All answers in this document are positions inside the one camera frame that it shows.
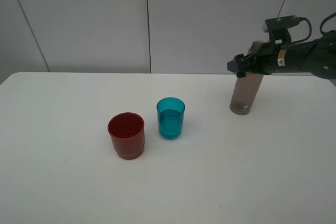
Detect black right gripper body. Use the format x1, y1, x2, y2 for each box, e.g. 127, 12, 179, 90
243, 42, 283, 75

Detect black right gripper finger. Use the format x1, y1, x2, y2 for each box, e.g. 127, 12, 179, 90
227, 54, 252, 72
235, 64, 254, 77

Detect brown translucent plastic bottle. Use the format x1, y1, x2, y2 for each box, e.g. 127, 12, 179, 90
230, 41, 264, 115

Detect blue translucent plastic cup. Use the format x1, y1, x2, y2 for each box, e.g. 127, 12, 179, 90
156, 97, 185, 140

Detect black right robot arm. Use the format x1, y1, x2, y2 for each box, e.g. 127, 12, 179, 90
227, 30, 335, 80

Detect red plastic cup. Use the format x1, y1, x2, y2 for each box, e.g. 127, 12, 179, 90
107, 112, 145, 160

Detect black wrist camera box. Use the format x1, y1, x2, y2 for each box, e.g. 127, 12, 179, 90
262, 15, 300, 49

